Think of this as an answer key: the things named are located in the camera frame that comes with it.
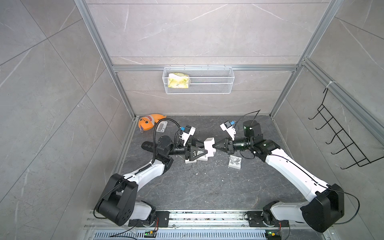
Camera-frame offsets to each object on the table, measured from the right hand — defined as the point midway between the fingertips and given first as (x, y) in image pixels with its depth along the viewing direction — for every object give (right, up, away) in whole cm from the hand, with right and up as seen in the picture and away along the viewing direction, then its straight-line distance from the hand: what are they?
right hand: (215, 146), depth 71 cm
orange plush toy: (-45, +12, +34) cm, 57 cm away
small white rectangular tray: (-35, +10, +40) cm, 54 cm away
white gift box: (-14, -12, +22) cm, 29 cm away
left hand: (-4, -1, -4) cm, 6 cm away
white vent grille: (-15, -42, -1) cm, 45 cm away
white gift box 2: (-4, +2, -6) cm, 8 cm away
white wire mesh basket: (-10, +42, +30) cm, 52 cm away
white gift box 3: (+15, -12, +20) cm, 28 cm away
